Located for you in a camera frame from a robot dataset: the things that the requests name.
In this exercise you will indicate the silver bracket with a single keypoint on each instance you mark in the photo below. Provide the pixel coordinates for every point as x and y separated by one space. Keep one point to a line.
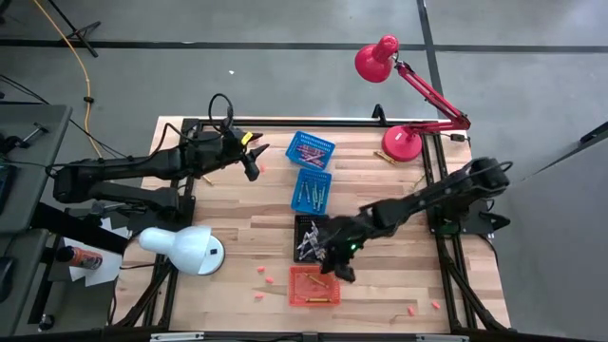
442 338
176 336

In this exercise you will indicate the black tripod stand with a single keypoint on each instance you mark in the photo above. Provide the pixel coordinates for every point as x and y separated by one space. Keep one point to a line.
78 33

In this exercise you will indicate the black clamp tool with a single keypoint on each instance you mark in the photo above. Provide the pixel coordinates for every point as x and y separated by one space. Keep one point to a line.
28 135

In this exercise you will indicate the orange plastic basket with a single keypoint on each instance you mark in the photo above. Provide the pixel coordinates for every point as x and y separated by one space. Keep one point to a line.
299 290

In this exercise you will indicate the grey side desk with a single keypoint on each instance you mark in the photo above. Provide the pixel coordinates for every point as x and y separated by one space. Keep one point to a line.
28 304

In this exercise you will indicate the black computer mouse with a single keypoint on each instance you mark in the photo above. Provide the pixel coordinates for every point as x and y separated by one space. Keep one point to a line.
5 280

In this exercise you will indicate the purple crayon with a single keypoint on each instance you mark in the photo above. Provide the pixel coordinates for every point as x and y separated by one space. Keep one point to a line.
309 148

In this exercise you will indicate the grey panel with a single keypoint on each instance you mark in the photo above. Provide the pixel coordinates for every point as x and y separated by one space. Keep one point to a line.
560 237

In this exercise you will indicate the black round knob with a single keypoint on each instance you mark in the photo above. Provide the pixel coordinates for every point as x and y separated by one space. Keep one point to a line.
46 323

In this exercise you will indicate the white paper sheets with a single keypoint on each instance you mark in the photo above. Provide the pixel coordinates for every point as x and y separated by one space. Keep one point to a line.
107 271

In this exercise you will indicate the black monitor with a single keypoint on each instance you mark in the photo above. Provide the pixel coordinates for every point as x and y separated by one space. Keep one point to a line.
5 185

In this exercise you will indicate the white crayon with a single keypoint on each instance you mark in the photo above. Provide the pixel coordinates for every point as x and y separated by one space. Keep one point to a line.
317 248
309 252
313 231

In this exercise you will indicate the grey crayon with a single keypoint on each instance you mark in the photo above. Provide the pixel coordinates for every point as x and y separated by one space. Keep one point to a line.
302 247

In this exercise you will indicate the blue plastic basket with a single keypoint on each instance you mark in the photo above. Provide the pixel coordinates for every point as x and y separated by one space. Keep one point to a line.
298 141
297 178

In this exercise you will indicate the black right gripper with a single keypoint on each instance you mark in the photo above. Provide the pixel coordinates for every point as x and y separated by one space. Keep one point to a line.
347 237

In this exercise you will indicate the black beam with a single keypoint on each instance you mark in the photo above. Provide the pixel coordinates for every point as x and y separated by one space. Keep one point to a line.
81 228

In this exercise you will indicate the black plastic basket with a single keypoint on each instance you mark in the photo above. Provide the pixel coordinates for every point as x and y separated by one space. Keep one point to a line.
299 223

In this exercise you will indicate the red desk lamp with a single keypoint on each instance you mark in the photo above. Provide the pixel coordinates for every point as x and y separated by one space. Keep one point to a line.
375 62

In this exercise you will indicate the blue crayon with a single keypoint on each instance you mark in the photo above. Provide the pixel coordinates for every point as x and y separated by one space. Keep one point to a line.
322 195
315 195

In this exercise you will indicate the orange spray can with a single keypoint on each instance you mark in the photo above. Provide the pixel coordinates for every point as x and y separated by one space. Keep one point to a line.
83 259

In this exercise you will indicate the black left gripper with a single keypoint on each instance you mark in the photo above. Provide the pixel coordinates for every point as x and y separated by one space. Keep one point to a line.
240 145

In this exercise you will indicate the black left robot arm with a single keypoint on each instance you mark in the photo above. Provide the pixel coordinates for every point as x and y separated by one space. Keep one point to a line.
142 164

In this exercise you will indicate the white desk lamp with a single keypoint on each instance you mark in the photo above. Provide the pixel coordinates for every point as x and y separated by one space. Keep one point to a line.
185 247

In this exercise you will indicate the brown crayon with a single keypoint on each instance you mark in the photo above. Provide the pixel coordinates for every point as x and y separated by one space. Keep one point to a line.
418 181

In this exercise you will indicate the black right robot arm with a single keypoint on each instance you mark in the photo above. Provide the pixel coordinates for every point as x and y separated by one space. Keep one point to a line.
427 199

